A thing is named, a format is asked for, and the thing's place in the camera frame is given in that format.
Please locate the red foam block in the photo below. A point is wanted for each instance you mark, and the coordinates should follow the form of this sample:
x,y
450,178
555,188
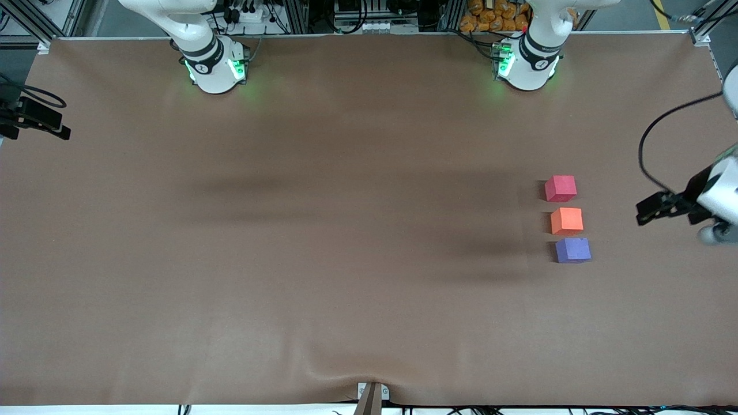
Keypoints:
x,y
560,188

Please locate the aluminium frame post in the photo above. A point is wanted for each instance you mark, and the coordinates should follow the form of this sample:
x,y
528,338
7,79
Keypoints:
x,y
452,14
297,14

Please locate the purple foam block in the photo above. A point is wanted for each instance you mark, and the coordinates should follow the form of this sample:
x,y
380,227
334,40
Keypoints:
x,y
572,250

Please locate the pile of orange items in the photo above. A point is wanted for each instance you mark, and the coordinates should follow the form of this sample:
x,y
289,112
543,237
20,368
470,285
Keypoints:
x,y
490,20

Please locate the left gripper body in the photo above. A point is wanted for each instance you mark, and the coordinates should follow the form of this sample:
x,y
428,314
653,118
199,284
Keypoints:
x,y
691,195

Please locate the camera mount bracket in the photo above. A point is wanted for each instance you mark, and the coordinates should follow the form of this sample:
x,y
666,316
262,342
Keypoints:
x,y
372,403

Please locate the aluminium frame profile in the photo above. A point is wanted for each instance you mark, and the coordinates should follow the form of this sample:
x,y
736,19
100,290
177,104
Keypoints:
x,y
26,20
715,20

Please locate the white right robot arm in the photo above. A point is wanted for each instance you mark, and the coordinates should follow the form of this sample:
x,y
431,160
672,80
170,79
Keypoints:
x,y
207,63

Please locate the white power strip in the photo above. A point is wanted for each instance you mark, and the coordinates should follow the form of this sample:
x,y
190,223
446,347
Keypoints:
x,y
251,15

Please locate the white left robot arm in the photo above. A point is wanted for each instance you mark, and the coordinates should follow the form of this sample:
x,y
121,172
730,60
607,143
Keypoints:
x,y
533,63

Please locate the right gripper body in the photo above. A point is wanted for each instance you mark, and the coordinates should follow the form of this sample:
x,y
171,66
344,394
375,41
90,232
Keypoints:
x,y
8,113

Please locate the large table cover mat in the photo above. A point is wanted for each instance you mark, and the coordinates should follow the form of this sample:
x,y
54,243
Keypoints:
x,y
369,317

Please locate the orange foam block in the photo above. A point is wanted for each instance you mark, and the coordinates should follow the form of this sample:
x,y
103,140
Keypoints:
x,y
567,221

